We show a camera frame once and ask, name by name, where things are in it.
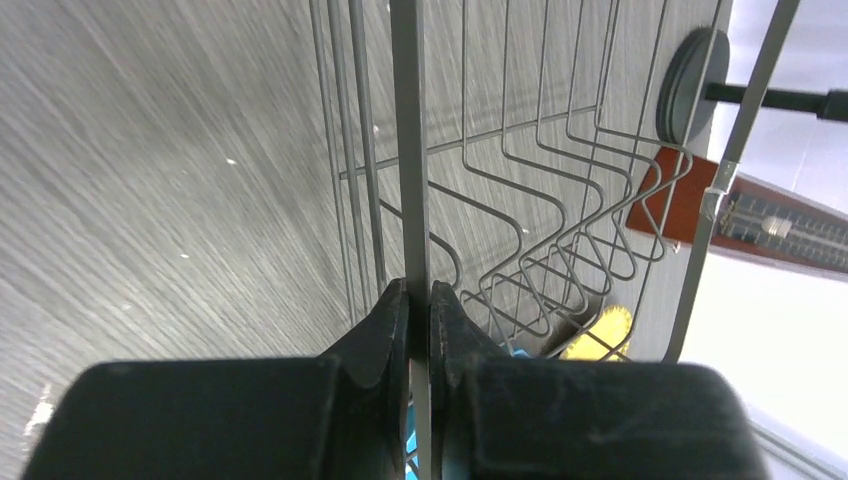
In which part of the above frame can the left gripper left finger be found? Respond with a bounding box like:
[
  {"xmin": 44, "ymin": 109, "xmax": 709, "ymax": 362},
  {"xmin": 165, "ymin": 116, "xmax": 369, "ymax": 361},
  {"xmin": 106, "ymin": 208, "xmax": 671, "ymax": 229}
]
[{"xmin": 23, "ymin": 279, "xmax": 409, "ymax": 479}]

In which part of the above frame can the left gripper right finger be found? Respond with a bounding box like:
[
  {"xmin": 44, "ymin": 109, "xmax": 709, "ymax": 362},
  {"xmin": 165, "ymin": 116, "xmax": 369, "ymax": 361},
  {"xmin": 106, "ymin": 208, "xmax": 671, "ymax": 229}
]
[{"xmin": 430, "ymin": 281, "xmax": 768, "ymax": 479}]

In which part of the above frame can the black wire dish rack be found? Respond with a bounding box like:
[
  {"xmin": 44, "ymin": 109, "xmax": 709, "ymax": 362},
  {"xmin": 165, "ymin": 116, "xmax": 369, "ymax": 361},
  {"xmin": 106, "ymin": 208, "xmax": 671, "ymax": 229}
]
[{"xmin": 308, "ymin": 0, "xmax": 803, "ymax": 480}]

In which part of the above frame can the woven bamboo coaster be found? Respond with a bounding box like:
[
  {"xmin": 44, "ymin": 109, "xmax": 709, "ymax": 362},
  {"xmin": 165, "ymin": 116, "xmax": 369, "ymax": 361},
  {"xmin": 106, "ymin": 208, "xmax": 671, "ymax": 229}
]
[{"xmin": 559, "ymin": 305, "xmax": 633, "ymax": 362}]

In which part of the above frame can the brown wooden metronome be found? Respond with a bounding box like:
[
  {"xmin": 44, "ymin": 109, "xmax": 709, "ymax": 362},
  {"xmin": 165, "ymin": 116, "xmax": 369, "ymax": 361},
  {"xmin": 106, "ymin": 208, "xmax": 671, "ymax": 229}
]
[{"xmin": 625, "ymin": 156, "xmax": 847, "ymax": 282}]

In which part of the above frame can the black microphone stand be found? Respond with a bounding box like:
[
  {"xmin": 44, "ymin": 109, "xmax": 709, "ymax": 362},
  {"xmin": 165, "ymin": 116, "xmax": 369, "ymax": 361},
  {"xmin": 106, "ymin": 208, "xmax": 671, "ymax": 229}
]
[{"xmin": 655, "ymin": 27, "xmax": 847, "ymax": 145}]

